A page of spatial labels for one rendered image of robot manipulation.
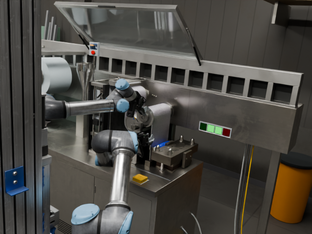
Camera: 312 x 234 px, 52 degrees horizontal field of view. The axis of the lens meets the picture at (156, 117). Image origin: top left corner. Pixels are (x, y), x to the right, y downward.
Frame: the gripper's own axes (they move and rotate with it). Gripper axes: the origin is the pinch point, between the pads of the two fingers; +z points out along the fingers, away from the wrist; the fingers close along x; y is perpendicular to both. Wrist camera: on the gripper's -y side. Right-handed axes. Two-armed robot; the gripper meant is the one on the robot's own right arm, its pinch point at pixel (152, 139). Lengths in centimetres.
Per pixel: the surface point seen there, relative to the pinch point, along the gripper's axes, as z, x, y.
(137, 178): -27.7, -9.5, -16.6
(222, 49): 224, 50, 59
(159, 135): 8.7, -0.2, 1.5
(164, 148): 5.2, -7.7, -5.9
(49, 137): -15, 92, -19
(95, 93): -14, 43, 27
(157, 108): 6.9, 2.2, 21.0
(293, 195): 153, -78, -76
